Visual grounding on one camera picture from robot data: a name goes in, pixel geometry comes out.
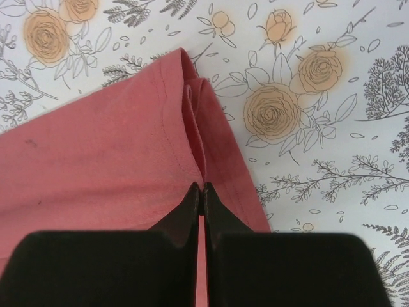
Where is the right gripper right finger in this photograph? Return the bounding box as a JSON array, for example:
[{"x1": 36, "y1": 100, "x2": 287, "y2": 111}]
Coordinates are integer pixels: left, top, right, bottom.
[{"x1": 203, "y1": 183, "x2": 390, "y2": 306}]

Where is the floral patterned table mat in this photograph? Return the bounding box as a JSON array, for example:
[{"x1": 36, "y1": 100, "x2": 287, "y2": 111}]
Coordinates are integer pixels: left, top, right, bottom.
[{"x1": 1, "y1": 1, "x2": 408, "y2": 306}]

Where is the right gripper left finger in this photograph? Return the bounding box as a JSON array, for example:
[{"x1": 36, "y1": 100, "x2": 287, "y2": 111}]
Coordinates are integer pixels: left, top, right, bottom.
[{"x1": 1, "y1": 184, "x2": 200, "y2": 306}]

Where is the salmon pink polo shirt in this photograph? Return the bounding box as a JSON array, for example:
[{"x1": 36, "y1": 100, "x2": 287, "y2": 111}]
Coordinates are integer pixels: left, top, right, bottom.
[{"x1": 1, "y1": 49, "x2": 270, "y2": 306}]

